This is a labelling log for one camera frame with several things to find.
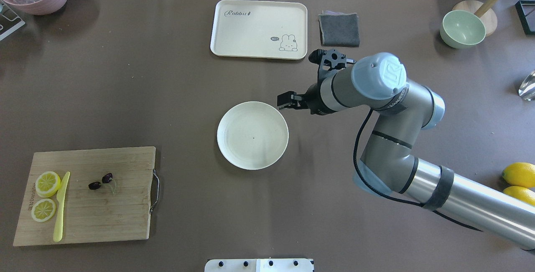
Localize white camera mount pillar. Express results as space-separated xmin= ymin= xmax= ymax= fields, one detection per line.
xmin=204 ymin=257 xmax=315 ymax=272

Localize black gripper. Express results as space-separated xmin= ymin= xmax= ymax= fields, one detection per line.
xmin=277 ymin=83 xmax=333 ymax=115

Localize yellow plastic knife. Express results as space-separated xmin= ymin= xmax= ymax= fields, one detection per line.
xmin=52 ymin=171 xmax=71 ymax=243

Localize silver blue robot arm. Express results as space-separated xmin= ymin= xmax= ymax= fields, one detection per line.
xmin=277 ymin=49 xmax=535 ymax=253

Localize green bowl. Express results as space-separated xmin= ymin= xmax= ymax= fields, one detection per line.
xmin=439 ymin=10 xmax=487 ymax=49

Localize lemon slice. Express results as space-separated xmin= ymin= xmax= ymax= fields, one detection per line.
xmin=31 ymin=198 xmax=56 ymax=223
xmin=35 ymin=171 xmax=61 ymax=198

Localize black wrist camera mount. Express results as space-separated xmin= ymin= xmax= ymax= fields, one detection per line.
xmin=308 ymin=49 xmax=357 ymax=86

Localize wooden stand with base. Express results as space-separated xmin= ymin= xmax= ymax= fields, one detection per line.
xmin=452 ymin=0 xmax=498 ymax=37

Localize black picture frame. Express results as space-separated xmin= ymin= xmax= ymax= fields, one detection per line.
xmin=515 ymin=0 xmax=535 ymax=36

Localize metal scoop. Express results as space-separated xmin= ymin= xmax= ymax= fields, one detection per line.
xmin=518 ymin=70 xmax=535 ymax=101

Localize cream rabbit tray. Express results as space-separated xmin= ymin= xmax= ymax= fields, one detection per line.
xmin=210 ymin=0 xmax=308 ymax=60

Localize bamboo cutting board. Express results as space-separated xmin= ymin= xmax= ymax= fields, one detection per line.
xmin=13 ymin=146 xmax=156 ymax=247

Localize white cup rack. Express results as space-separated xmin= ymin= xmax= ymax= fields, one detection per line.
xmin=0 ymin=0 xmax=25 ymax=41

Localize cream round plate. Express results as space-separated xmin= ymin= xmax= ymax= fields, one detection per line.
xmin=216 ymin=101 xmax=289 ymax=170

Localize grey folded cloth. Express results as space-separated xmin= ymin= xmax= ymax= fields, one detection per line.
xmin=318 ymin=13 xmax=360 ymax=47

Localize whole yellow lemon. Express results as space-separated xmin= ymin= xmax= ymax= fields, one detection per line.
xmin=503 ymin=186 xmax=535 ymax=206
xmin=501 ymin=162 xmax=535 ymax=188

